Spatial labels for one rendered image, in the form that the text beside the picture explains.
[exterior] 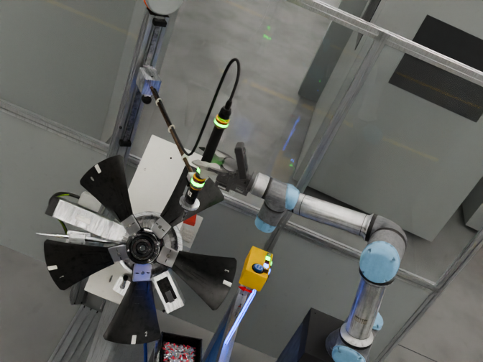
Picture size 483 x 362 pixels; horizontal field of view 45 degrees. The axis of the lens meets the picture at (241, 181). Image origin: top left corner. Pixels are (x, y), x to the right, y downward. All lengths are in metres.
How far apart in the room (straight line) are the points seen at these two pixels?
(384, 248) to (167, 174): 1.00
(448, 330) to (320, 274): 1.76
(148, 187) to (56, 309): 1.25
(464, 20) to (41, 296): 3.22
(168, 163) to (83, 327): 1.23
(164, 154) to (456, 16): 2.54
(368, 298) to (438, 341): 2.54
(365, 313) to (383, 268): 0.21
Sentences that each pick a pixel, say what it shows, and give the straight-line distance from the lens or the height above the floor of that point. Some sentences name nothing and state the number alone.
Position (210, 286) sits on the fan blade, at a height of 1.18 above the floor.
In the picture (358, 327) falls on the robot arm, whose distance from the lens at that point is 2.04.
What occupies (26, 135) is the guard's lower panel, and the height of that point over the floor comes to 0.88.
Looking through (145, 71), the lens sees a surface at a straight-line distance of 2.40.
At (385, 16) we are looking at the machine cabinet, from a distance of 4.30.
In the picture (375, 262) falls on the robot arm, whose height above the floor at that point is 1.66.
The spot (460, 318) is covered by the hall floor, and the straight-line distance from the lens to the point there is 4.78.
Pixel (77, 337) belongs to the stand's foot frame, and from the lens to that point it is 3.25.
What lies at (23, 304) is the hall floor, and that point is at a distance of 3.44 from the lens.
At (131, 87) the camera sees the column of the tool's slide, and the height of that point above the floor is 1.47.
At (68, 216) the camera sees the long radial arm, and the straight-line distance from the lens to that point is 2.34.
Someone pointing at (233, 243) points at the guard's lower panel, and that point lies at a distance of 3.01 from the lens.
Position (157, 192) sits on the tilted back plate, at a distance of 2.41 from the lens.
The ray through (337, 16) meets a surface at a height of 2.03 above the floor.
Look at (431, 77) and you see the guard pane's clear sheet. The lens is 2.47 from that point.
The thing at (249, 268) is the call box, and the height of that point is 1.07.
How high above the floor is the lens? 2.73
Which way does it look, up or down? 35 degrees down
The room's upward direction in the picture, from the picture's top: 25 degrees clockwise
